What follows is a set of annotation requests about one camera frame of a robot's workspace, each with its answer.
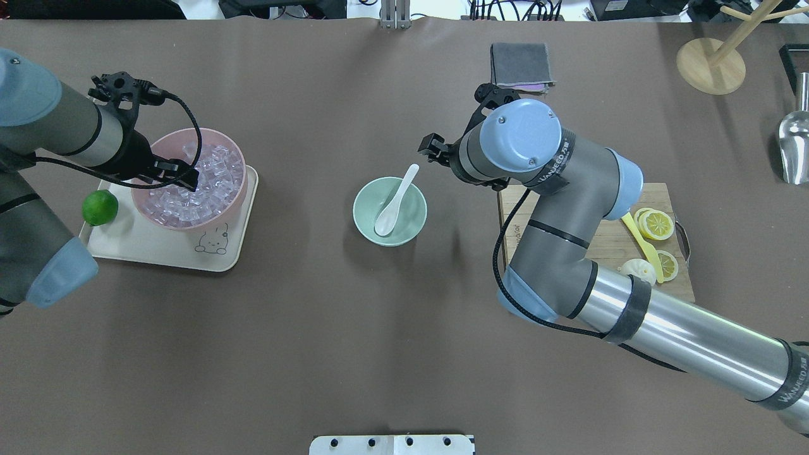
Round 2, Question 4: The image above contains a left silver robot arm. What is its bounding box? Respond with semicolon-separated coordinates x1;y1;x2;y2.
1;48;202;317

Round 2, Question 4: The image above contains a metal ice scoop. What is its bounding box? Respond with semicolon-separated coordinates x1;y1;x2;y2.
778;72;808;185

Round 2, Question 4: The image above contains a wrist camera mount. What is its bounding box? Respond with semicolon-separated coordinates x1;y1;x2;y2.
87;71;167;126
467;83;522;130

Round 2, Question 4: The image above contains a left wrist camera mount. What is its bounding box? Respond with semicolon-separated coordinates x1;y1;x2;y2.
87;71;167;126

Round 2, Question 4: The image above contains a lemon slice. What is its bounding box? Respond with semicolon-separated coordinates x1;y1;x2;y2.
635;207;675;241
656;250;679;282

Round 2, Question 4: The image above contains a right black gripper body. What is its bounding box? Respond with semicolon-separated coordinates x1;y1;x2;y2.
443;132;482;185

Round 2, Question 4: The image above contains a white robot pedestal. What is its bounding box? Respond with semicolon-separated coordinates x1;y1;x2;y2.
308;433;477;454

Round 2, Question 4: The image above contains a yellow plastic knife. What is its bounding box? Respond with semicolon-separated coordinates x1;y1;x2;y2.
621;212;664;283

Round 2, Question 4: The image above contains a white ceramic spoon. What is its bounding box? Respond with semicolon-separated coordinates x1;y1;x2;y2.
374;163;420;237

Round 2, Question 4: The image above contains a folded grey cloth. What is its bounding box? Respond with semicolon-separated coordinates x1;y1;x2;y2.
489;42;557;93

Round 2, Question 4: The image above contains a wooden cup tree stand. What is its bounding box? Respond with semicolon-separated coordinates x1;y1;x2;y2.
676;1;808;95

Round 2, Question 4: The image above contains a bamboo cutting board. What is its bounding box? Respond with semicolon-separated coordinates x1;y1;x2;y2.
498;183;695;303

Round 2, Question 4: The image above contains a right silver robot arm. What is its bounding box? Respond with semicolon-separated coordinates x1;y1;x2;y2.
418;95;808;435

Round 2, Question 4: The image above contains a mint green bowl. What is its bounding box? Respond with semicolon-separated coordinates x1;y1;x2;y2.
352;176;427;247

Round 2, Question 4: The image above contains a green lime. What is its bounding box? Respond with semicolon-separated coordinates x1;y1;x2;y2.
81;190;119;226

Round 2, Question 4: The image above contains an aluminium frame post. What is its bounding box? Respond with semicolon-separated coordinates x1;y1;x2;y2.
379;0;412;30

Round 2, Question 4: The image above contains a pink bowl of ice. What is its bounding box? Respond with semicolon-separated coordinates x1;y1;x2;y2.
131;128;248;231

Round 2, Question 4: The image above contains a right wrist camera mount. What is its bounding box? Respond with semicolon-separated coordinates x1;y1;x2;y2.
467;83;522;130

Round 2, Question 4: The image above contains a cream plastic tray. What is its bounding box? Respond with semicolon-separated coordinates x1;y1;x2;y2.
79;166;259;272

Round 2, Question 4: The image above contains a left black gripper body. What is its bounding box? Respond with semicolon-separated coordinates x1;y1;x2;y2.
114;130;162;183

